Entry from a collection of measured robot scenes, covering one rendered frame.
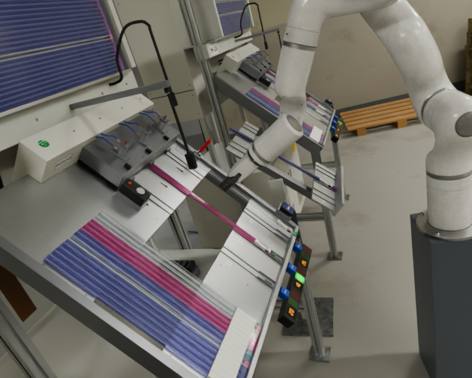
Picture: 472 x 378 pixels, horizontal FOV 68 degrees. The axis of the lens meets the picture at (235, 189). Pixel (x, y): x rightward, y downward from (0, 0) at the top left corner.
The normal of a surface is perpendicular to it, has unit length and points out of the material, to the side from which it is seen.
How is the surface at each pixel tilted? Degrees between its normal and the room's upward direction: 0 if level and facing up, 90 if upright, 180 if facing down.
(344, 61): 90
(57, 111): 90
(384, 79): 90
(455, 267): 90
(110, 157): 48
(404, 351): 0
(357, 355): 0
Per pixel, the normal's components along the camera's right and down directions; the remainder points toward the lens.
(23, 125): 0.91, -0.08
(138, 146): 0.50, -0.65
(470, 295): -0.10, 0.44
